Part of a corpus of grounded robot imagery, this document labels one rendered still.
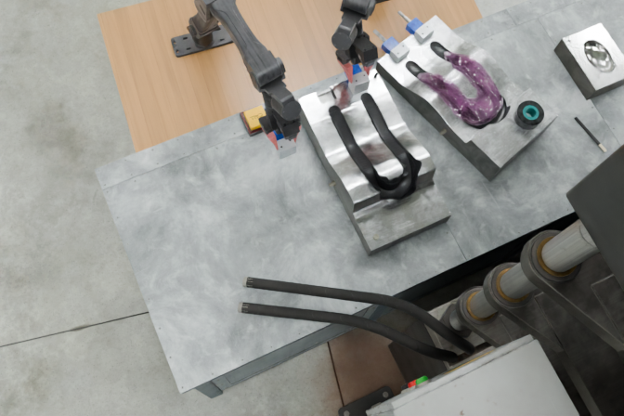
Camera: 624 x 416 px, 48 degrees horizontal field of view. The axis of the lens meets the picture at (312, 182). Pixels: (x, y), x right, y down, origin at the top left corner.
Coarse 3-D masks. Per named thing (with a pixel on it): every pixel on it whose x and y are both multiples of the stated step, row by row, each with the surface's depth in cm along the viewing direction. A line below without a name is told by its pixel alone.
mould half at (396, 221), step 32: (352, 96) 208; (384, 96) 208; (320, 128) 204; (352, 128) 204; (320, 160) 209; (352, 160) 199; (384, 160) 197; (352, 192) 192; (416, 192) 201; (384, 224) 197; (416, 224) 198
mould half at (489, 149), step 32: (448, 32) 221; (384, 64) 216; (448, 64) 214; (416, 96) 211; (512, 96) 212; (448, 128) 208; (512, 128) 204; (544, 128) 207; (480, 160) 206; (512, 160) 210
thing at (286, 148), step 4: (276, 136) 195; (280, 136) 195; (280, 140) 194; (284, 140) 194; (288, 140) 194; (292, 140) 194; (280, 144) 193; (284, 144) 193; (288, 144) 193; (292, 144) 194; (280, 148) 193; (284, 148) 193; (288, 148) 193; (292, 148) 194; (280, 152) 193; (284, 152) 194; (288, 152) 195; (292, 152) 197; (280, 156) 196; (284, 156) 197
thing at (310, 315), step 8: (240, 304) 191; (248, 304) 191; (256, 304) 191; (240, 312) 191; (248, 312) 190; (256, 312) 190; (264, 312) 189; (272, 312) 189; (280, 312) 188; (288, 312) 188; (296, 312) 188; (304, 312) 188; (312, 312) 188; (320, 312) 187; (328, 312) 187; (312, 320) 188; (320, 320) 187; (328, 320) 187; (336, 320) 186
